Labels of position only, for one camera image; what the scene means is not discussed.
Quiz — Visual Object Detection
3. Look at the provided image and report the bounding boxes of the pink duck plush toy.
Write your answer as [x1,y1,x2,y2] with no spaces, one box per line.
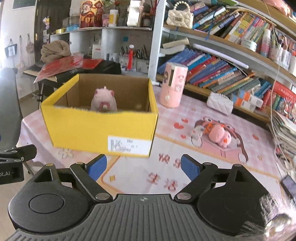
[203,123,232,149]

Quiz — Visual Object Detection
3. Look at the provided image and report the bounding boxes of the pink pig plush toy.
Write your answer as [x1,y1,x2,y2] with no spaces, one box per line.
[90,86,117,112]

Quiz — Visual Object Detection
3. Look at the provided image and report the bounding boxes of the yellow cardboard box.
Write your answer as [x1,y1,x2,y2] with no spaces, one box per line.
[41,74,159,157]

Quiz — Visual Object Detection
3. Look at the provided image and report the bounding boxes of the pink cartoon desk mat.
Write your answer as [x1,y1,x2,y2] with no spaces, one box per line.
[17,85,285,195]

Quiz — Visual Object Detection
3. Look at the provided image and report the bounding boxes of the white quilted handbag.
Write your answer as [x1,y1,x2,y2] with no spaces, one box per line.
[206,92,233,115]

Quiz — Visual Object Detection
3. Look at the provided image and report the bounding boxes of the lower orange white box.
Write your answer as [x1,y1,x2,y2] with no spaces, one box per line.
[231,95,256,112]

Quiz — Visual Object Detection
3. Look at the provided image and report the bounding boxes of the orange white box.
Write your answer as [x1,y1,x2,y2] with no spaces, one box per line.
[231,95,256,112]
[238,90,263,108]

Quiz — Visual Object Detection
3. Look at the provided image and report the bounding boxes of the black smartphone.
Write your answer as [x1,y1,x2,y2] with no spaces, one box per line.
[280,175,296,203]

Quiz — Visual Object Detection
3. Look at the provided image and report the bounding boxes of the upper orange white box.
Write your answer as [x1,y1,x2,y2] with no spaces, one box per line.
[238,90,263,108]

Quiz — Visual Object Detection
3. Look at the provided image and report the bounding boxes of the stack of papers and notebooks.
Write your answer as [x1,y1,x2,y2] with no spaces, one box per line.
[268,110,295,163]

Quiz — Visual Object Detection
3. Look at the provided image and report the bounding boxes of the pink cylindrical container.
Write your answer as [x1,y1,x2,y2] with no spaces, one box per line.
[159,62,188,108]

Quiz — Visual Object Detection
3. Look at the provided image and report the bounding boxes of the row of leaning books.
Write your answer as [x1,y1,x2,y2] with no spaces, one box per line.
[157,46,272,98]

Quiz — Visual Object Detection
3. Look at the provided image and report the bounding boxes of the red dictionary book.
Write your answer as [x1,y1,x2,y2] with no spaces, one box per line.
[267,81,295,115]

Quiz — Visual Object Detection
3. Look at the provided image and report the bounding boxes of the red fortune god figure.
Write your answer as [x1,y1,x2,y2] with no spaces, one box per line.
[80,0,104,29]

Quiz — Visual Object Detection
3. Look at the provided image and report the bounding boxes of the white bookshelf frame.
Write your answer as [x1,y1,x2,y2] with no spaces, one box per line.
[148,1,295,88]

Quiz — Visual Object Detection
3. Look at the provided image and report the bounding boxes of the white charging cable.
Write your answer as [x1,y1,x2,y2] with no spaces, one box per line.
[263,0,296,172]

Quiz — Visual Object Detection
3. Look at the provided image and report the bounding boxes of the cream pearl handle handbag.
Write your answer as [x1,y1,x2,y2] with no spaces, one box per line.
[166,1,194,29]

